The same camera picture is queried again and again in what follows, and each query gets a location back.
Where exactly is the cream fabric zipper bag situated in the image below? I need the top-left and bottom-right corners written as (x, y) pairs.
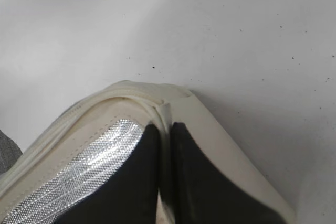
top-left (1, 81), bottom-right (296, 223)

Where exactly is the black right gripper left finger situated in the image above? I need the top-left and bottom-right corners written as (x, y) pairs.
top-left (55, 124), bottom-right (160, 223)

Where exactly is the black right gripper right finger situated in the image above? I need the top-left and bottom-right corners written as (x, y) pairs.
top-left (160, 122), bottom-right (285, 223)

